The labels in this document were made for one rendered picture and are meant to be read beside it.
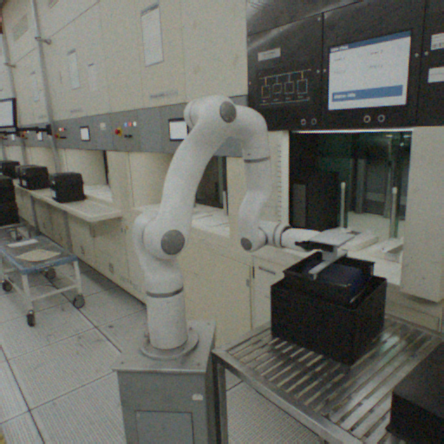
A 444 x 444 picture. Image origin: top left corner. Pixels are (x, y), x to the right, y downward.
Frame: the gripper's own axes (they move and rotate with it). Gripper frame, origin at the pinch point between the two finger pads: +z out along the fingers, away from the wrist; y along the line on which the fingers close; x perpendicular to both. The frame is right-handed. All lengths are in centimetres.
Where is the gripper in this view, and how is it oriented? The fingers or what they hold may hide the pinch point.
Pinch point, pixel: (330, 244)
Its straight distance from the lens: 119.7
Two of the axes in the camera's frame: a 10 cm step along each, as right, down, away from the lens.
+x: -0.5, -9.7, -2.5
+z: 7.6, 1.3, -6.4
